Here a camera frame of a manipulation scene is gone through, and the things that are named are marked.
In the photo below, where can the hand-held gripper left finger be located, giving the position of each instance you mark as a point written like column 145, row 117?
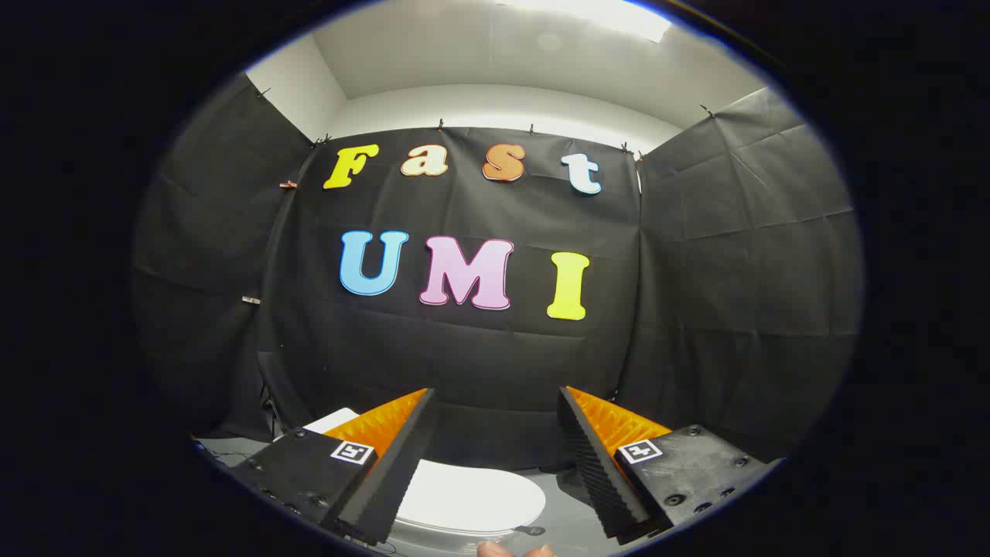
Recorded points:
column 402, row 464

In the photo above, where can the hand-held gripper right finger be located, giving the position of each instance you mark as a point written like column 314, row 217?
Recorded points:
column 595, row 464

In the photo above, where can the white toilet lid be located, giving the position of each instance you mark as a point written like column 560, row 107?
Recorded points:
column 472, row 499

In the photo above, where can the white toilet tank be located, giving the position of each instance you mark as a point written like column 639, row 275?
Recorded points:
column 332, row 422

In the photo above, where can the white toilet bowl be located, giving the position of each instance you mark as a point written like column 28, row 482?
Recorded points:
column 456, row 537

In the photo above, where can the black backdrop cloth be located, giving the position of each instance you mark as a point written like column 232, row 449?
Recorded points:
column 479, row 356

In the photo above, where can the ceiling light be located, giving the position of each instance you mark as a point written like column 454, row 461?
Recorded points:
column 595, row 15

